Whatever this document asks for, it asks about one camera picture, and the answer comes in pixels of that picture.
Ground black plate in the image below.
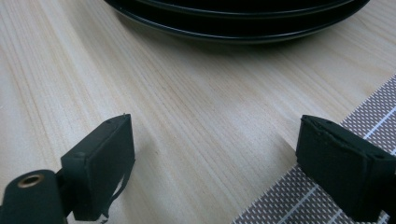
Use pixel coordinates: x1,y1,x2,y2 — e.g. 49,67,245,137
103,0,372,45

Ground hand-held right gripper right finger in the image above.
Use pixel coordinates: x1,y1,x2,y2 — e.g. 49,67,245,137
294,114,396,223

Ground striped grey white placemat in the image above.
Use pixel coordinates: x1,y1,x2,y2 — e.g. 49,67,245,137
231,73,396,224

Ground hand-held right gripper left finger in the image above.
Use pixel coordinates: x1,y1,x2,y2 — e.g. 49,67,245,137
55,113,136,222

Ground black frying pan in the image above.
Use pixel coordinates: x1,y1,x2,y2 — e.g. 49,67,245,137
134,0,357,19

